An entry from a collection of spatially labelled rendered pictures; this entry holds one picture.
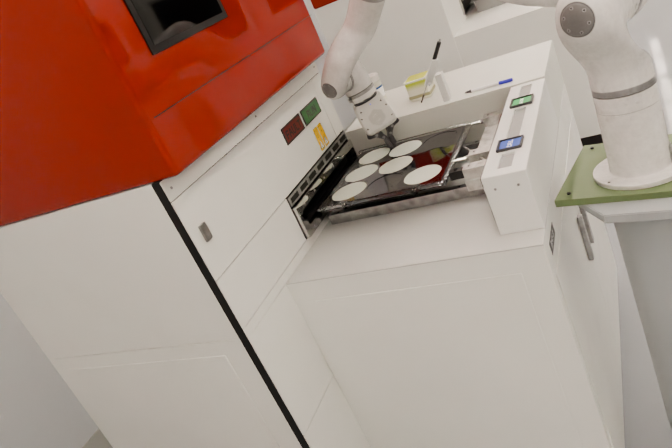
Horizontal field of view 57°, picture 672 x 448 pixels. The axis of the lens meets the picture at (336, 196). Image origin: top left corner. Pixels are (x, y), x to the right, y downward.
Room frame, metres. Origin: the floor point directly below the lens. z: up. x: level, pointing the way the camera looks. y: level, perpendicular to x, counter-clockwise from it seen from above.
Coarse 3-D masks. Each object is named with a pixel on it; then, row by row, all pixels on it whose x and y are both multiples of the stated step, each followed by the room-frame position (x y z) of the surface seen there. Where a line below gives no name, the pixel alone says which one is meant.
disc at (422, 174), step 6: (420, 168) 1.50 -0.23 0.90; (426, 168) 1.48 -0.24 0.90; (432, 168) 1.46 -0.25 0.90; (438, 168) 1.45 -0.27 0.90; (408, 174) 1.50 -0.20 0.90; (414, 174) 1.48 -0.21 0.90; (420, 174) 1.46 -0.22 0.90; (426, 174) 1.44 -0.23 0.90; (432, 174) 1.43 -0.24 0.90; (408, 180) 1.46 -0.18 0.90; (414, 180) 1.44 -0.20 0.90; (420, 180) 1.42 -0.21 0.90; (426, 180) 1.41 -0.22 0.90
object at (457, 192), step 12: (432, 192) 1.44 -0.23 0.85; (444, 192) 1.41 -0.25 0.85; (456, 192) 1.40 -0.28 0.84; (468, 192) 1.38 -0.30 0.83; (480, 192) 1.37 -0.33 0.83; (372, 204) 1.53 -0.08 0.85; (384, 204) 1.50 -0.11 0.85; (396, 204) 1.48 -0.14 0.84; (408, 204) 1.47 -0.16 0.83; (420, 204) 1.45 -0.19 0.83; (432, 204) 1.44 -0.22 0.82; (336, 216) 1.58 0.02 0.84; (348, 216) 1.56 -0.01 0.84; (360, 216) 1.54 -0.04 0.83; (372, 216) 1.52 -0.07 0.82
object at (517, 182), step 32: (512, 96) 1.54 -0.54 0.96; (544, 96) 1.49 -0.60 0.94; (512, 128) 1.34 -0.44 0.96; (544, 128) 1.38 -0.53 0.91; (512, 160) 1.18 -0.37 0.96; (544, 160) 1.28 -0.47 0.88; (512, 192) 1.12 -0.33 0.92; (544, 192) 1.19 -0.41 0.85; (512, 224) 1.13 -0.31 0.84; (544, 224) 1.11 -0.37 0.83
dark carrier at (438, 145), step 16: (464, 128) 1.65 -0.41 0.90; (400, 144) 1.75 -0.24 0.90; (432, 144) 1.63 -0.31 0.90; (448, 144) 1.58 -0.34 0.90; (384, 160) 1.68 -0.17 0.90; (416, 160) 1.57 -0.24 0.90; (432, 160) 1.52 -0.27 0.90; (448, 160) 1.47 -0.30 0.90; (368, 176) 1.61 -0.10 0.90; (384, 176) 1.56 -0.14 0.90; (400, 176) 1.51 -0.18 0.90; (368, 192) 1.50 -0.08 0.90; (384, 192) 1.45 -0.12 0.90
